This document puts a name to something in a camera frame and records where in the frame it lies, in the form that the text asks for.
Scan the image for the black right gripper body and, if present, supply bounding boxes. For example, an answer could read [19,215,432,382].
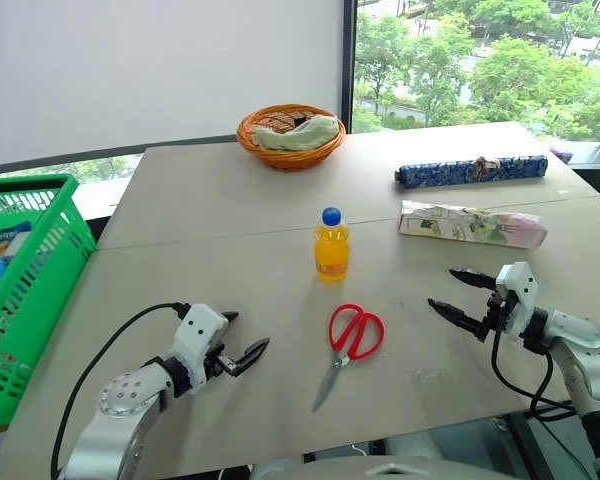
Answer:
[485,286,507,334]

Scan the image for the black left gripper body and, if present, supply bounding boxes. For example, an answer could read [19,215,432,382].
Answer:
[203,344,234,380]

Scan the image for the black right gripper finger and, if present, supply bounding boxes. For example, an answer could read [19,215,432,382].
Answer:
[426,298,492,344]
[448,267,499,291]

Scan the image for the orange wicker basket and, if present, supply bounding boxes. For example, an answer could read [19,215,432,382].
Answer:
[236,103,348,172]

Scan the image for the green plastic basket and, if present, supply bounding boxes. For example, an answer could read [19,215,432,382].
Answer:
[0,173,98,437]

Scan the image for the floral patterned paper package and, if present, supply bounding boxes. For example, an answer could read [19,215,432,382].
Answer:
[396,199,549,250]

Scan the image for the blue patterned folded umbrella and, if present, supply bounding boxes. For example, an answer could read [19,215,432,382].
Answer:
[393,154,551,192]

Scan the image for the orange juice bottle blue cap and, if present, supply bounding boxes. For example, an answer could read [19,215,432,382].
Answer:
[313,205,353,284]

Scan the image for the silver robot torso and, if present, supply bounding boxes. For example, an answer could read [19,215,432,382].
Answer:
[249,452,497,480]

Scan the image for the purple object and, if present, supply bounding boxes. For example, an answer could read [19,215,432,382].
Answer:
[549,141,575,164]

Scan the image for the pale green cloth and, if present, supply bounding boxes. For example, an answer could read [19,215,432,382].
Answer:
[250,114,343,153]

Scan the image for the blue snack package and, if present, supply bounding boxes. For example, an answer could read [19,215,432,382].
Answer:
[0,221,34,302]

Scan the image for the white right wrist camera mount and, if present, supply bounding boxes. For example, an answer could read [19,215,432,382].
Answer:
[494,261,539,347]

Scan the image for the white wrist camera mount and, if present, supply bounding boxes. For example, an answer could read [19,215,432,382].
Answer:
[171,302,230,397]
[494,261,539,347]

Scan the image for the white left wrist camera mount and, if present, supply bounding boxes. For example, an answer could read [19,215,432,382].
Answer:
[171,302,230,397]

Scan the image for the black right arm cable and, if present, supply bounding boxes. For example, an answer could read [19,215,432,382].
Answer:
[490,328,577,422]

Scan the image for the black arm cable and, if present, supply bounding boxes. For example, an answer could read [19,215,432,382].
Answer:
[49,301,189,480]
[490,328,577,422]

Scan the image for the red handled scissors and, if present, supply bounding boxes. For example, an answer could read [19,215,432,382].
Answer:
[311,302,386,414]

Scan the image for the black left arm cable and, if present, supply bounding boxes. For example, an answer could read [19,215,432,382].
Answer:
[49,301,189,480]

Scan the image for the black window frame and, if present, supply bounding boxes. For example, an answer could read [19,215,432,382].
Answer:
[340,0,358,136]

